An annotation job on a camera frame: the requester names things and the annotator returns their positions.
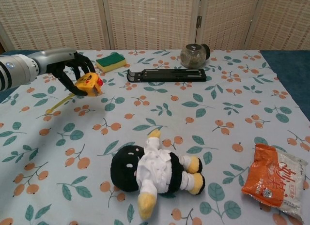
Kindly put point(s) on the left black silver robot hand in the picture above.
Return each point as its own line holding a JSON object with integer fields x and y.
{"x": 53, "y": 58}

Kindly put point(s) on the yellow tape measure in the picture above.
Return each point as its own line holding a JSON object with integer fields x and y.
{"x": 88, "y": 81}

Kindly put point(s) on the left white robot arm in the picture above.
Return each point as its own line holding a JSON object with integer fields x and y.
{"x": 14, "y": 70}

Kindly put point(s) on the green yellow sponge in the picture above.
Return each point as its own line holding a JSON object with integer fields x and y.
{"x": 110, "y": 59}

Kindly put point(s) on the woven folding screen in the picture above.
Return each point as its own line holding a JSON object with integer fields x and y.
{"x": 150, "y": 17}

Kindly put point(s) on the black folding stand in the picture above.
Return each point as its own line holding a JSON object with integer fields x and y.
{"x": 169, "y": 75}

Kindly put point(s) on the floral print tablecloth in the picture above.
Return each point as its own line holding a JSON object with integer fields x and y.
{"x": 169, "y": 118}

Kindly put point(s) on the glass jar with black lid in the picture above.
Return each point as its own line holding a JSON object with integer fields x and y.
{"x": 192, "y": 56}

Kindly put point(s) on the black white plush penguin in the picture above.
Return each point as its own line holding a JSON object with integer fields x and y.
{"x": 150, "y": 171}

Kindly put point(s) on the metal screen hinge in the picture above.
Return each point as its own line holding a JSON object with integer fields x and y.
{"x": 199, "y": 21}

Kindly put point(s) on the orange white snack packet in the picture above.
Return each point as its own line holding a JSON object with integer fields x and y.
{"x": 266, "y": 176}

